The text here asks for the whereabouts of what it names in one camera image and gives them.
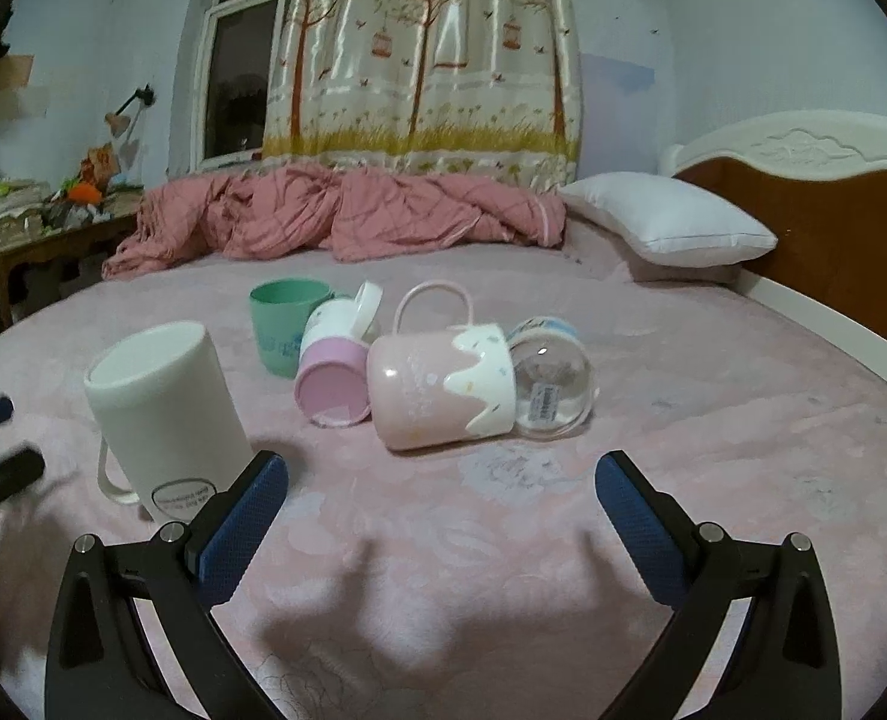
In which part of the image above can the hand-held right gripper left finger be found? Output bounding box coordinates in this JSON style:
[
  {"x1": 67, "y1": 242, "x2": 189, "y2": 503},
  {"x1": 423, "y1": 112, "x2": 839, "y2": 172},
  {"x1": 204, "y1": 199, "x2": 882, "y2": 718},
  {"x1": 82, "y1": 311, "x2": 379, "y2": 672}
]
[{"x1": 44, "y1": 450, "x2": 290, "y2": 720}]

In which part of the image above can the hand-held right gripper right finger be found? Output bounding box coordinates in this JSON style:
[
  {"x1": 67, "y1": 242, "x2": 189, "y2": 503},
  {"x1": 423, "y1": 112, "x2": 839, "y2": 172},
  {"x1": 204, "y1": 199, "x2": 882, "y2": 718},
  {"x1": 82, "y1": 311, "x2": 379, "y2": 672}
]
[{"x1": 595, "y1": 450, "x2": 844, "y2": 720}]

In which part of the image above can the white cup with handle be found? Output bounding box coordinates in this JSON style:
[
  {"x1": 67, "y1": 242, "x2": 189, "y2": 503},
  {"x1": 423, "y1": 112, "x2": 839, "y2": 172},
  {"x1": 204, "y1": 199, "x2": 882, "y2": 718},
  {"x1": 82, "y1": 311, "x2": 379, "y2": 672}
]
[{"x1": 84, "y1": 320, "x2": 266, "y2": 527}]

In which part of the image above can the pink mug with white rim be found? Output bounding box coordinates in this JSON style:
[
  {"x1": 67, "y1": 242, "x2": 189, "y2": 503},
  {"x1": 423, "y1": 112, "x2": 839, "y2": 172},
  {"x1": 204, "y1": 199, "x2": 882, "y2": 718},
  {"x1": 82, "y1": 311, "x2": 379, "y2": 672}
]
[{"x1": 365, "y1": 279, "x2": 521, "y2": 453}]

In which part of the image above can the clear glass cup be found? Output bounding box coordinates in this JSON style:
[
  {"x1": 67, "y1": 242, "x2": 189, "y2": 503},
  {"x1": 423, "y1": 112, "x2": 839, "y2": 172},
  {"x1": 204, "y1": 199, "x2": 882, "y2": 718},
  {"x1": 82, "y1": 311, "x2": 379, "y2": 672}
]
[{"x1": 506, "y1": 315, "x2": 601, "y2": 440}]

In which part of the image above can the small pink and white cup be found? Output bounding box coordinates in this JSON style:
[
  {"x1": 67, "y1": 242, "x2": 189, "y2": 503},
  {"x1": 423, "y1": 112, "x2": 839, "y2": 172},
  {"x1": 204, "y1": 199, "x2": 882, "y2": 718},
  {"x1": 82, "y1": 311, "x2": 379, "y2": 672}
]
[{"x1": 293, "y1": 280, "x2": 383, "y2": 429}]

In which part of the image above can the green cup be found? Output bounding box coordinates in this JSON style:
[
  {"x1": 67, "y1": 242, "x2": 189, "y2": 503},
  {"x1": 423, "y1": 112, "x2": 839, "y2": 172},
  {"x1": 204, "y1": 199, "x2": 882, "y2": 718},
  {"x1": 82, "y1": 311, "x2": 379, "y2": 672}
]
[{"x1": 248, "y1": 278, "x2": 348, "y2": 380}]

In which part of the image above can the pink bed sheet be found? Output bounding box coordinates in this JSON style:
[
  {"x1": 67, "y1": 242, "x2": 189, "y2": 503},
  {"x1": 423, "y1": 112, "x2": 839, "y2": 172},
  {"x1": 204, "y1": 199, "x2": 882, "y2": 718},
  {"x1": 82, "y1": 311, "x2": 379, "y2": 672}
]
[{"x1": 0, "y1": 221, "x2": 887, "y2": 720}]

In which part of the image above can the wooden desk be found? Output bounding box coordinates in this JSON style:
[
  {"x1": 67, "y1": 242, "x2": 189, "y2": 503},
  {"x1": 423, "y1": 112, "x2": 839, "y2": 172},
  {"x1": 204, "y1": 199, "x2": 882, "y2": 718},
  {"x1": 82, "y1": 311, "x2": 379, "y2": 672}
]
[{"x1": 0, "y1": 191, "x2": 145, "y2": 331}]

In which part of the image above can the white pillow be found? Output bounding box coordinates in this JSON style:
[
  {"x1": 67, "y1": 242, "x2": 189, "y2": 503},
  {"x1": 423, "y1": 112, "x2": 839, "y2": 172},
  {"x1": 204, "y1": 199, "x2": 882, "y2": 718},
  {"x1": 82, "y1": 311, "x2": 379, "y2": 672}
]
[{"x1": 557, "y1": 172, "x2": 779, "y2": 269}]

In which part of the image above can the pink checked quilt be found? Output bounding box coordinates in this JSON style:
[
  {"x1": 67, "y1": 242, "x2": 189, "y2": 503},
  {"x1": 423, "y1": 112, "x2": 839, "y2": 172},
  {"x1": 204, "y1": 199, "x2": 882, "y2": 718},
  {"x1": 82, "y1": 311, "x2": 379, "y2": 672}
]
[{"x1": 101, "y1": 162, "x2": 569, "y2": 280}]

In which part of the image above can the white and brown headboard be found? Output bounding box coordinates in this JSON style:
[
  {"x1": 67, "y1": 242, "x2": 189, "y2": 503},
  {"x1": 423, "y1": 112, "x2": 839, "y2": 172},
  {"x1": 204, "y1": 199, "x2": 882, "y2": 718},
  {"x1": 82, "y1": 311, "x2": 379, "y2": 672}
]
[{"x1": 659, "y1": 109, "x2": 887, "y2": 361}]

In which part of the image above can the white framed window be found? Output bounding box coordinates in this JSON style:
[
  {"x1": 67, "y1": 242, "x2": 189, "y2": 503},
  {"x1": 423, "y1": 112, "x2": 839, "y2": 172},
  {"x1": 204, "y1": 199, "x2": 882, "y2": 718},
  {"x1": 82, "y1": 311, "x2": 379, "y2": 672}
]
[{"x1": 188, "y1": 0, "x2": 313, "y2": 173}]

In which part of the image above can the tree print curtain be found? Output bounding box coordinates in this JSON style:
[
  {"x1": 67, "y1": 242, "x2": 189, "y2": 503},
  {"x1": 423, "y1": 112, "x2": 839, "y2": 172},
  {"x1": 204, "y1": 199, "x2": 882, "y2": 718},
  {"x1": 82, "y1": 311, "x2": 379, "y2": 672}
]
[{"x1": 261, "y1": 0, "x2": 586, "y2": 185}]

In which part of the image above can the wall lamp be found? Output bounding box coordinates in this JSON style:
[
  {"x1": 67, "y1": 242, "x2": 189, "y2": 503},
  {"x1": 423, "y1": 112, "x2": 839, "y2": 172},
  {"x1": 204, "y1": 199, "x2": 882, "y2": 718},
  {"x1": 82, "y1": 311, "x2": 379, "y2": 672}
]
[{"x1": 104, "y1": 84, "x2": 155, "y2": 140}]

